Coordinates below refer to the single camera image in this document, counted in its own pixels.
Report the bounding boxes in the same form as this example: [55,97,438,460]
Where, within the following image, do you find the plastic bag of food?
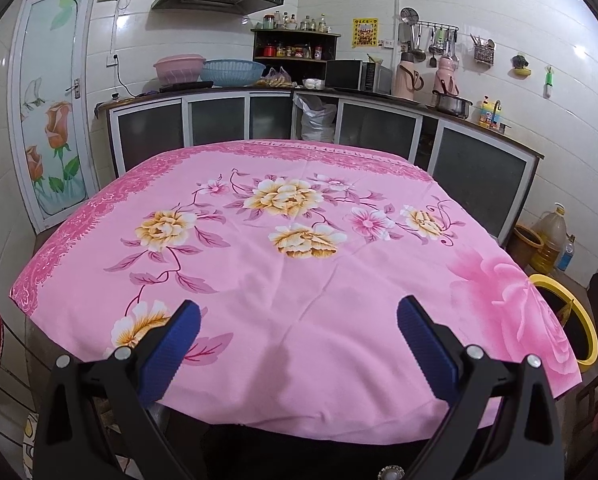
[259,66,294,88]

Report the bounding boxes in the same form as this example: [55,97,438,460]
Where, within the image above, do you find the yellow wall poster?
[353,17,378,49]

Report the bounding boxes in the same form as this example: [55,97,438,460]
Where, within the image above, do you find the colourful dish soap bottle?
[479,95,500,128]

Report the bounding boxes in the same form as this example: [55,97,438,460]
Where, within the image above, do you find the row of spice bottles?
[264,42,324,60]

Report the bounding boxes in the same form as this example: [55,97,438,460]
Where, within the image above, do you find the wall rack of kitchen utensils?
[398,6,460,68]

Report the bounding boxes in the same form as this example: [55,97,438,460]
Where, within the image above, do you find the small blue bottle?
[556,235,577,273]

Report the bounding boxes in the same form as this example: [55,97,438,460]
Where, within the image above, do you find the large cooking oil bottle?
[530,203,570,275]

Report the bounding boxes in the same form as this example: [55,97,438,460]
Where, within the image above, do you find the dark wooden spice shelf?
[251,27,342,63]

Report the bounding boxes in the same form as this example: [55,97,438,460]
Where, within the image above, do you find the steel cooking pot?
[431,91,474,118]

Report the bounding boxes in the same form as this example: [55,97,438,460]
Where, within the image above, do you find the kitchen cabinet with glass doors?
[96,85,544,248]

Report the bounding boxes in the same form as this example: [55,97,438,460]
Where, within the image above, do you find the pink thermos with dark handle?
[391,51,424,101]

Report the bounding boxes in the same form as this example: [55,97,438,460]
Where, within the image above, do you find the blue plastic basin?
[199,59,267,87]

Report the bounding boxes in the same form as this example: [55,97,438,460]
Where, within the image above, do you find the black microwave oven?
[325,59,394,93]

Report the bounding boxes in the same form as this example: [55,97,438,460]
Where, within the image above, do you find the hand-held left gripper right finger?
[396,295,564,480]

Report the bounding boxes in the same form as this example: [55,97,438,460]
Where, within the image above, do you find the pink patterned thermos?
[433,55,460,98]

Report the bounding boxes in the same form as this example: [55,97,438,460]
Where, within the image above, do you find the black induction cooktop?
[159,80,214,94]

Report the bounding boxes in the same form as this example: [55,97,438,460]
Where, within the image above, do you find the white woven sack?
[294,94,338,142]

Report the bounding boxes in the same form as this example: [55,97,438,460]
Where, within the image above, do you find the yellow-rimmed black bin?
[528,274,598,373]

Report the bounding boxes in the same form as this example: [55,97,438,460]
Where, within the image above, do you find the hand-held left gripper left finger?
[33,299,202,480]

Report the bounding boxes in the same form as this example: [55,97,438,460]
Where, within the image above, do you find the steel faucet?
[491,100,512,134]

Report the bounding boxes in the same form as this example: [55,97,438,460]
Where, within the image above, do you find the row of glass jars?
[251,10,330,33]

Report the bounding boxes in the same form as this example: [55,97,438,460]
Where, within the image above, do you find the metal chopstick holder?
[470,34,497,66]

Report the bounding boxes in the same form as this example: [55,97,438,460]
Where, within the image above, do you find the brown plastic bin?
[508,224,544,268]

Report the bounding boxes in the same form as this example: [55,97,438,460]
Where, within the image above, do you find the black power cable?
[113,55,136,99]

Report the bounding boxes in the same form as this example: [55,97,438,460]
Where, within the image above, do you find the pink floral tablecloth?
[10,140,582,446]

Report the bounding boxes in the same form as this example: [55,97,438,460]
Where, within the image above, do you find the pink plastic basin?
[153,54,204,86]

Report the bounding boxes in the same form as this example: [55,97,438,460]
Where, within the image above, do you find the glass door with flower print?
[6,0,102,233]

